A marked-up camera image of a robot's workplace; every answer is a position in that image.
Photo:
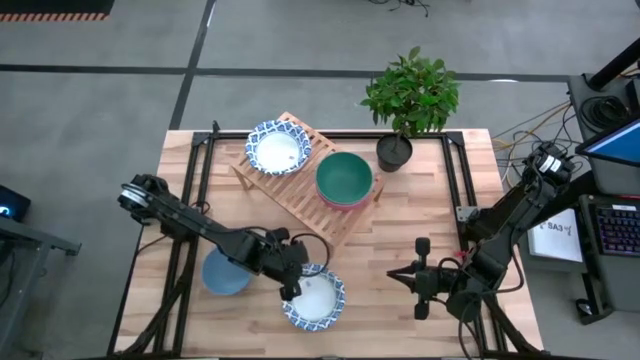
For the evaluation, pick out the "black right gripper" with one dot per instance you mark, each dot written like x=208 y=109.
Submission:
x=432 y=282

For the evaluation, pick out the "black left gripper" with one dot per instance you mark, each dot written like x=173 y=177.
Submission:
x=282 y=257

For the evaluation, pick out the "pink plastic bowl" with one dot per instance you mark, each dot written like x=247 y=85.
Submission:
x=345 y=206

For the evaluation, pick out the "green plastic bowl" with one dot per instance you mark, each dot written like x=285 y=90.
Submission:
x=344 y=177

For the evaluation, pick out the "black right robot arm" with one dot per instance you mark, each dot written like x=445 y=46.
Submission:
x=505 y=225

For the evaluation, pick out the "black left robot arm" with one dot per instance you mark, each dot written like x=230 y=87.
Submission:
x=190 y=220

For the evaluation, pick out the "slatted wooden shelf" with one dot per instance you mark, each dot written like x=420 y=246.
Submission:
x=300 y=200

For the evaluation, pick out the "blue plastic bowl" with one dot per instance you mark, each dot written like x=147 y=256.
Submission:
x=220 y=280

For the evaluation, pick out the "white paper sheet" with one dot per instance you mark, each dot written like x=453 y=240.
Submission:
x=555 y=242

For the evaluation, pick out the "potted green plant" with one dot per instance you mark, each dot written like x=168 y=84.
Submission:
x=412 y=95

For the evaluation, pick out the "grey workstation cart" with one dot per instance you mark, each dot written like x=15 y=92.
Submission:
x=620 y=280

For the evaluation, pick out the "black keyboard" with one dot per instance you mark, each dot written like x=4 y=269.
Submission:
x=620 y=230

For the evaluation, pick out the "blue lit monitor screen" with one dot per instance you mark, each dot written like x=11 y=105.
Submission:
x=617 y=145

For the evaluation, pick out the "grey side table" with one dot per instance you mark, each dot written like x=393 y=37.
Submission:
x=20 y=280

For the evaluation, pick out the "black device with blue light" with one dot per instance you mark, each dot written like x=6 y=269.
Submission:
x=15 y=202

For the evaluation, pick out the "black metal pole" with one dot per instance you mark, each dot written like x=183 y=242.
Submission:
x=615 y=65

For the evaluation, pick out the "black orange striped mat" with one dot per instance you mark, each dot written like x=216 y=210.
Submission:
x=50 y=6

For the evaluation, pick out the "black metal table frame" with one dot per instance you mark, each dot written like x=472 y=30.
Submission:
x=350 y=135

